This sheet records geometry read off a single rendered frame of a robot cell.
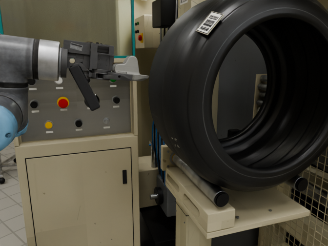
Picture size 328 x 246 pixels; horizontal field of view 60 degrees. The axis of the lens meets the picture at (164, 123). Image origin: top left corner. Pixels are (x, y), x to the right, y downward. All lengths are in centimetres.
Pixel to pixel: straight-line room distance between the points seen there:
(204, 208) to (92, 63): 50
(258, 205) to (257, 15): 60
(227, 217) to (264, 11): 55
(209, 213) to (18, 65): 60
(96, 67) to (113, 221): 103
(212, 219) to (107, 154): 72
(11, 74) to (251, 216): 76
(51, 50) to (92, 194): 93
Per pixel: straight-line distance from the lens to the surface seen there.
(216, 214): 84
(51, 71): 68
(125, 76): 70
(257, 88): 140
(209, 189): 85
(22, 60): 68
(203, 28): 69
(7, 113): 57
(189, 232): 133
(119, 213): 155
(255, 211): 99
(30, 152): 139
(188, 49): 69
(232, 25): 71
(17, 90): 70
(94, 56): 69
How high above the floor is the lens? 130
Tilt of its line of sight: 14 degrees down
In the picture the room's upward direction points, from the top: straight up
